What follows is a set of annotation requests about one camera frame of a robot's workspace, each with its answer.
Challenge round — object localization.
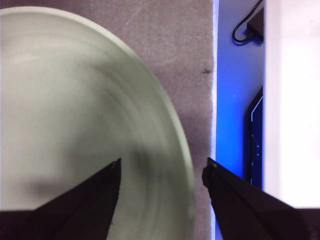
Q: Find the green round plate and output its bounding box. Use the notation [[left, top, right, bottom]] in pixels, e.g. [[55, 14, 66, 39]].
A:
[[0, 6, 196, 240]]

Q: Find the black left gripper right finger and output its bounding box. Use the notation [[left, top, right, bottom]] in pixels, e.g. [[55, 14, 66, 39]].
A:
[[202, 157, 320, 240]]

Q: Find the black cable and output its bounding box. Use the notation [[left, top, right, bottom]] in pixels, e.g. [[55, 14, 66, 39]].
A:
[[232, 0, 264, 46]]

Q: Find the black glossy flat panel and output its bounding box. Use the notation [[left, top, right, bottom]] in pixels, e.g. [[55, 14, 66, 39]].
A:
[[243, 86, 264, 189]]

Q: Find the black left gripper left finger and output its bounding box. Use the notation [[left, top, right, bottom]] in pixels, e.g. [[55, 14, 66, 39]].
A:
[[0, 157, 122, 240]]

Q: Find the black power adapter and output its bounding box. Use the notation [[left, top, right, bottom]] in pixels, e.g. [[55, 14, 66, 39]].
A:
[[246, 7, 265, 43]]

